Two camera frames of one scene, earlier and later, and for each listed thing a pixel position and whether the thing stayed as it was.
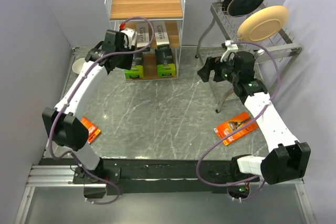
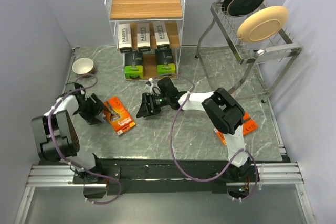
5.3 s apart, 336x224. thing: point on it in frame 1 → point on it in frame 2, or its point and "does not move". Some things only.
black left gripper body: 125,61 → 91,109
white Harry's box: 143,36 does not move
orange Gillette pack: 93,130 → 117,116
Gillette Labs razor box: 165,65 does not move
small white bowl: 77,65 does not move
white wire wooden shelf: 153,5 does not move
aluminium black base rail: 139,177 does not move
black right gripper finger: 204,72 → 147,106
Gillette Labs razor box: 136,70 does not move
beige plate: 262,23 does not move
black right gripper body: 224,70 → 159,102
